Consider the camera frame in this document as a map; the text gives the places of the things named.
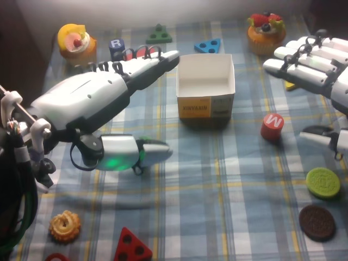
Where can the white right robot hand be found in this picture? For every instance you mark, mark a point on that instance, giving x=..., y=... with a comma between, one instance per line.
x=312, y=68

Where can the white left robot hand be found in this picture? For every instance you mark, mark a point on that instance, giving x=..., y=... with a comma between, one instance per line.
x=81, y=95

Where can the dark blue block lettered R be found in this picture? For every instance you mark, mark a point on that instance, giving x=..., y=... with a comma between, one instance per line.
x=116, y=44

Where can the red cylinder block letter W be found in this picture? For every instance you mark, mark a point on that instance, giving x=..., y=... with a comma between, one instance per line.
x=272, y=127

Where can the open white paper box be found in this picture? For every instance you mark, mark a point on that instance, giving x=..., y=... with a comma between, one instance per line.
x=204, y=106

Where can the yellow flat block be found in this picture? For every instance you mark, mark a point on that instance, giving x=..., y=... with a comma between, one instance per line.
x=290, y=86

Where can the toy cupcake with cherry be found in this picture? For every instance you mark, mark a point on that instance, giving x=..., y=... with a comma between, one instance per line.
x=76, y=46

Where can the toy cupcake with strawberries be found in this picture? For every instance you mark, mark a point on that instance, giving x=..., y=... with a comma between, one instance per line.
x=265, y=35

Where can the green triangle block with holes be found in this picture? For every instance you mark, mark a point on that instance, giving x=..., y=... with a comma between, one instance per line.
x=159, y=36

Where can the blue triangle block with holes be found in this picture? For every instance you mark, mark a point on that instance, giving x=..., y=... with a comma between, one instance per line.
x=208, y=46

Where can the green sandwich cookie toy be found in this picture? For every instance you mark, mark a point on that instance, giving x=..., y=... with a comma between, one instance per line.
x=323, y=183

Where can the yellow butter cookie toy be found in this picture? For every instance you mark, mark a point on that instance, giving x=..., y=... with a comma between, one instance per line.
x=64, y=227

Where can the blue checked tablecloth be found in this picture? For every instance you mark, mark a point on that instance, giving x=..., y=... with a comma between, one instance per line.
x=190, y=176

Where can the brown sandwich cookie toy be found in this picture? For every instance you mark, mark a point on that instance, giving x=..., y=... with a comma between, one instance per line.
x=317, y=223

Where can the red triangle block with holes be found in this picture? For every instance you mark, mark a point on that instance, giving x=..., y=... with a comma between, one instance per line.
x=130, y=247

